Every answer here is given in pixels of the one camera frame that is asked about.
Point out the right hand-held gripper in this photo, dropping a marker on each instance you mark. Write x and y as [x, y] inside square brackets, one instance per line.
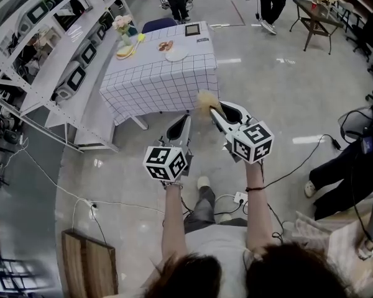
[251, 141]

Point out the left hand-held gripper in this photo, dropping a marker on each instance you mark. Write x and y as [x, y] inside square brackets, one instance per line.
[164, 163]

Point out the slice of toast bread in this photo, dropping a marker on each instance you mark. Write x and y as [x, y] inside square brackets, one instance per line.
[205, 102]

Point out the large white plate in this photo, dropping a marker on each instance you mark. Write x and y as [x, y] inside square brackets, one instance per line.
[176, 54]

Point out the person's left forearm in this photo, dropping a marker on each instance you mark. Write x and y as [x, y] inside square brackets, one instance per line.
[174, 222]

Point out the person's right forearm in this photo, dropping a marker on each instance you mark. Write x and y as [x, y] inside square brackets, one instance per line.
[258, 213]

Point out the checked white tablecloth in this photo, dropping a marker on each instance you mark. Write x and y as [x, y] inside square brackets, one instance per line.
[158, 82]

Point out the person's left shoe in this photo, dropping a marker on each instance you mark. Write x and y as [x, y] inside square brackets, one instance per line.
[203, 182]

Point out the person's shoe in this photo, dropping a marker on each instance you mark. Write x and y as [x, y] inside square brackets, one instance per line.
[203, 182]
[225, 218]

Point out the black wrist band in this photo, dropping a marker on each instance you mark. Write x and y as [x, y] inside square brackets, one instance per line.
[255, 188]

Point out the person's gray trousers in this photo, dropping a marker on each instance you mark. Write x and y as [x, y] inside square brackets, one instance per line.
[205, 206]

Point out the person's right shoe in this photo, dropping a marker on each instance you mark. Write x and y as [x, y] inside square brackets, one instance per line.
[225, 218]

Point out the yellow dish brush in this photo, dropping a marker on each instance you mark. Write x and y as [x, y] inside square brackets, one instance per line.
[140, 39]

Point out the pale green vase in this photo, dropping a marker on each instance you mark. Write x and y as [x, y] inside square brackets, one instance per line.
[126, 39]

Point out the blue chair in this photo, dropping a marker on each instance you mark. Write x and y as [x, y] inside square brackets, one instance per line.
[157, 25]

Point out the white appliance with black screen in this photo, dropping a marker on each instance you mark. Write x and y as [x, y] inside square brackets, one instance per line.
[87, 54]
[101, 33]
[34, 15]
[73, 79]

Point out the pink flower bouquet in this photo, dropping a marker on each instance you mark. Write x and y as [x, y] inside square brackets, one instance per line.
[122, 23]

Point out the person's white shirt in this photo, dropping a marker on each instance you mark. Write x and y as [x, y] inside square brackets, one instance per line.
[217, 247]

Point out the brown metal side table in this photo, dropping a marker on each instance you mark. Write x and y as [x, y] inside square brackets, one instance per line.
[317, 11]

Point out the white metal shelf rack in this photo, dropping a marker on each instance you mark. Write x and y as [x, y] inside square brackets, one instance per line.
[71, 45]

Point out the red cup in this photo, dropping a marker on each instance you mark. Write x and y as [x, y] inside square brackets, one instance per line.
[314, 6]

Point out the beige cloth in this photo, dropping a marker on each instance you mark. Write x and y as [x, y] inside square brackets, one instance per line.
[329, 237]

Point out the white chair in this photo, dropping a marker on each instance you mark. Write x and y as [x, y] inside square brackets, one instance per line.
[349, 14]

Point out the black office chair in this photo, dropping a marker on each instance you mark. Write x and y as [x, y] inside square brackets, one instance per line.
[371, 33]

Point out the wooden board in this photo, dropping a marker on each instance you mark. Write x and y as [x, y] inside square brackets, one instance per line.
[87, 265]

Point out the dark picture frame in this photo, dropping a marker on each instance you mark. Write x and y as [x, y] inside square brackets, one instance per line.
[192, 29]

